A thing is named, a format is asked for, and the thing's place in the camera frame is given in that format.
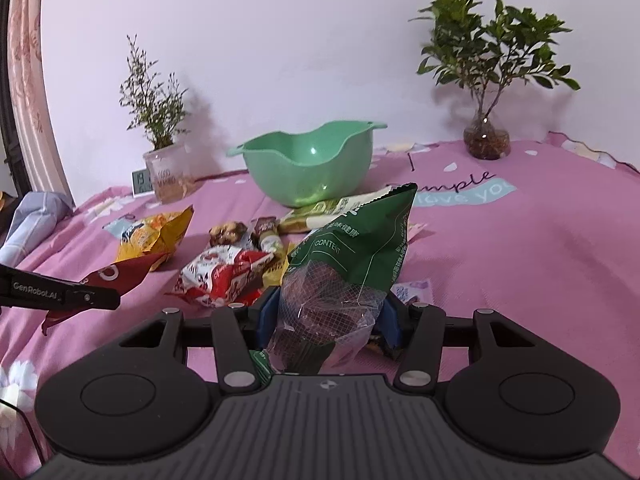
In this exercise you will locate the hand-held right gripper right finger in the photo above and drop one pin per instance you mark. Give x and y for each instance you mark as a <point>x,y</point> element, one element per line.
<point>392,325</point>

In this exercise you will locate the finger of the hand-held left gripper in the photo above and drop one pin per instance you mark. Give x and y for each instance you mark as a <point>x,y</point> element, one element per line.
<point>95,299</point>

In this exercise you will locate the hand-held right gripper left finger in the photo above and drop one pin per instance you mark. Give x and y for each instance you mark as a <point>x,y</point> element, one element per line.
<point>267,317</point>

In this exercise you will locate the red packet with white letters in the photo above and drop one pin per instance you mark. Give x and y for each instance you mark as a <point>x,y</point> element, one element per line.
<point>125,272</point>

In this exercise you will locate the red white snack packet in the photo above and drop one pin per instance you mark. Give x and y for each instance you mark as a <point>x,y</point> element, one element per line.
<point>220,272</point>

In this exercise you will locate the green snack bag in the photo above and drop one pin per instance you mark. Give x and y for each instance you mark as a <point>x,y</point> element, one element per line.
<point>360,245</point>

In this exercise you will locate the green plastic bowl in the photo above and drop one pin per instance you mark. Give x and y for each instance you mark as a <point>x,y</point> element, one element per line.
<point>310,165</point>

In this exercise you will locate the dark snack packet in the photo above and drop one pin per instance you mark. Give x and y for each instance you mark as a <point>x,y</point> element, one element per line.
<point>385,352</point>

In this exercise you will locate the white purple printed packet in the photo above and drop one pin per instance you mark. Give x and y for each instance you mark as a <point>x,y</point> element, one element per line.
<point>412,291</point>

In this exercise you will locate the yellow snack packet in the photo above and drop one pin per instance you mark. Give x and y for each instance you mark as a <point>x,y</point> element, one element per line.
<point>275,275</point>

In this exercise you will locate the light blue cloth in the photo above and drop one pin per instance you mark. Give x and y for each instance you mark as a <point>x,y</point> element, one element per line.
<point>35,220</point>

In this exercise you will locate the brown chocolate bar wrapper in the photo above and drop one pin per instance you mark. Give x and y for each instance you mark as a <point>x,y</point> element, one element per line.
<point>265,230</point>

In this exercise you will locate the nut snack packet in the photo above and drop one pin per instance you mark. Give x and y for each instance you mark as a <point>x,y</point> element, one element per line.
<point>227,234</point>

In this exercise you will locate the yellow chip bag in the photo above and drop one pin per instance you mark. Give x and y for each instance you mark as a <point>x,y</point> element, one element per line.
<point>160,232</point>

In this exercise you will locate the white green snack packet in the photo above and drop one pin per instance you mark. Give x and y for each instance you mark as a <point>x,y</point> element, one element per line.
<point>325,210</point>

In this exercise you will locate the pink printed cloth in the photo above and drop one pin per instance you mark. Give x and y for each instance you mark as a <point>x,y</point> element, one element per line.
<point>500,260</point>

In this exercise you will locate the small white digital clock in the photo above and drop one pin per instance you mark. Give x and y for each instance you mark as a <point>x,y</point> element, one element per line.
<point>141,181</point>

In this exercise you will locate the thin plant in frosted cup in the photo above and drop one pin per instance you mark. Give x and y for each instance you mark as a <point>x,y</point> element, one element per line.
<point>165,175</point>

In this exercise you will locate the pink patterned curtain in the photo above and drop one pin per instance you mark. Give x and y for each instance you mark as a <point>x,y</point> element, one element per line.
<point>30,85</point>

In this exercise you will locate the leafy plant in glass vase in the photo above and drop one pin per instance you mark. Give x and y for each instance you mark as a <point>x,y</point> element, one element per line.
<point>486,142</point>

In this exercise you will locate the dark window frame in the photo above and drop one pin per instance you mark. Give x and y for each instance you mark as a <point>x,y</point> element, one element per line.
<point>7,110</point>

